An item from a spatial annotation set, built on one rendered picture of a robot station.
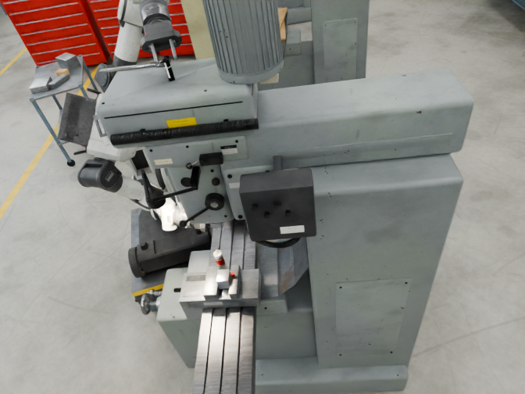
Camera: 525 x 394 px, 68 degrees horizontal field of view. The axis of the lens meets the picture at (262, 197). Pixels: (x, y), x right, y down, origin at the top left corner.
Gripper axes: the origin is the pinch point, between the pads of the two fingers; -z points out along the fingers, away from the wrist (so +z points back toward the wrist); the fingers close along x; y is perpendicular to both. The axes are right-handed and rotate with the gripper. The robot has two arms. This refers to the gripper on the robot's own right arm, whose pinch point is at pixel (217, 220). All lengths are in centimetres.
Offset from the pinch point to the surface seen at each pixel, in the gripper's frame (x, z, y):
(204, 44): 161, 65, -5
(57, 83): 182, 239, 40
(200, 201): -9.8, -1.5, -21.8
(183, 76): 2, -3, -66
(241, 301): -21.1, -12.8, 26.7
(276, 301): -11.3, -24.3, 39.8
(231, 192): -8.6, -14.4, -26.6
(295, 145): -2, -37, -44
